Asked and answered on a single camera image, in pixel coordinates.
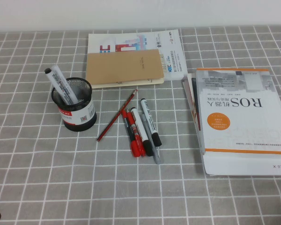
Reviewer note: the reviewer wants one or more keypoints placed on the white whiteboard marker black print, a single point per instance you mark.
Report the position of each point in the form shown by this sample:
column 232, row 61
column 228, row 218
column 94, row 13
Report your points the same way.
column 148, row 117

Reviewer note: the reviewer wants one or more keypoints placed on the black pen red cap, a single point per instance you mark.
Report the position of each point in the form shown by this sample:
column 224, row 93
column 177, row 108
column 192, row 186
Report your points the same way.
column 135, row 150

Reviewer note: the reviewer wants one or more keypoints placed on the grey translucent pen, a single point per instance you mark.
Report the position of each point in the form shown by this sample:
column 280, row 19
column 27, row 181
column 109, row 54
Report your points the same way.
column 158, row 157

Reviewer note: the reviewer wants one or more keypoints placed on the black mesh pen holder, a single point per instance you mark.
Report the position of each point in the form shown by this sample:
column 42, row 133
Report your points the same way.
column 77, row 117

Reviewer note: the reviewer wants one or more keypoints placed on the white marker black cap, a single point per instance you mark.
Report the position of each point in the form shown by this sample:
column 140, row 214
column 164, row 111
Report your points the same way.
column 138, row 124

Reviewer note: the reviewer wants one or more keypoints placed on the red pencil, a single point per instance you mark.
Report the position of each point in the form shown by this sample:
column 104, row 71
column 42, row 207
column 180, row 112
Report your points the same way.
column 117, row 115

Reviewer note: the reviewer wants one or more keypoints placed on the brown kraft notebook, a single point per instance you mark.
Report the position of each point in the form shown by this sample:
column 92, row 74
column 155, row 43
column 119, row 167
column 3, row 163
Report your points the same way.
column 121, row 68

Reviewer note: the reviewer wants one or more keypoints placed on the thin orange white book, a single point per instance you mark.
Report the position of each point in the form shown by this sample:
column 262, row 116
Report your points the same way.
column 189, row 93

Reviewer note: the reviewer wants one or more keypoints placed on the white printed magazine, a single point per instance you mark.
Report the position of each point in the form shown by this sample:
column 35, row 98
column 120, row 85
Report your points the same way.
column 171, row 42

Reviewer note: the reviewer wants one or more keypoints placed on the white marker colourful label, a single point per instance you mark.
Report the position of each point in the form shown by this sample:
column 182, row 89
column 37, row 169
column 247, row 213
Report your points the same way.
column 58, row 80

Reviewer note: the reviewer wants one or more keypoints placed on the white orange ROS book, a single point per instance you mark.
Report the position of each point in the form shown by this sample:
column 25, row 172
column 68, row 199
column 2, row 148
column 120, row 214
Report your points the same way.
column 236, row 122

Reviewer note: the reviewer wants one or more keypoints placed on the grey checked tablecloth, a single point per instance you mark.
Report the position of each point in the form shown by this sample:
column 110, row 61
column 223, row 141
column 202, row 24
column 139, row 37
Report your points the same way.
column 61, row 175

